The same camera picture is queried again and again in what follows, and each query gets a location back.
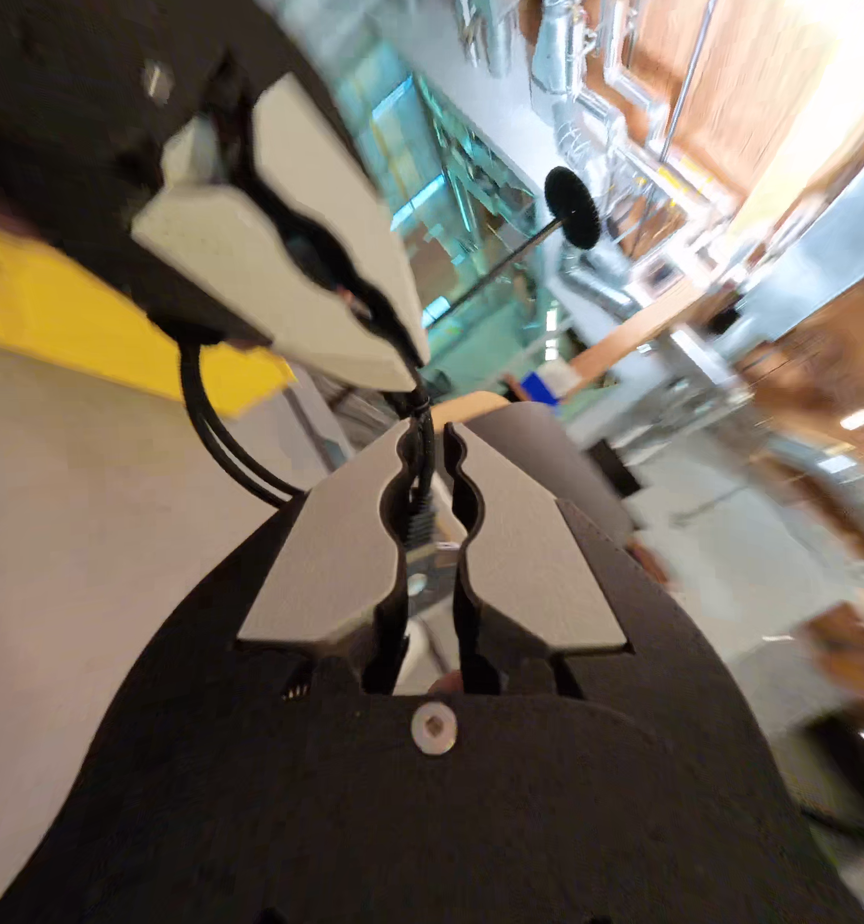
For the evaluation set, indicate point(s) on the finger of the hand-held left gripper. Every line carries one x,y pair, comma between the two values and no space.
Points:
331,188
258,289

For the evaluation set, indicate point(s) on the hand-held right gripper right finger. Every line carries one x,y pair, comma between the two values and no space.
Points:
533,570

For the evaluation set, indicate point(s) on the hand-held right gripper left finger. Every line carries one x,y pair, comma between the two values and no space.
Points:
331,563

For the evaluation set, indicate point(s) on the yellow plastic bin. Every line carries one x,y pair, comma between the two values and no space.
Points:
78,310

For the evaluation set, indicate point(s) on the white box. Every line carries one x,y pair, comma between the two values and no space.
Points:
563,375

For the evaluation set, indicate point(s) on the black pole with round disc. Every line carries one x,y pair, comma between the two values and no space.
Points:
572,206

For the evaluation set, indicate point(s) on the smooth silver pipes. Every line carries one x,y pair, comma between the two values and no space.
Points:
569,58

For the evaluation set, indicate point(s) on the silver spiral air duct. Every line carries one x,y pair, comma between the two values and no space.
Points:
598,285

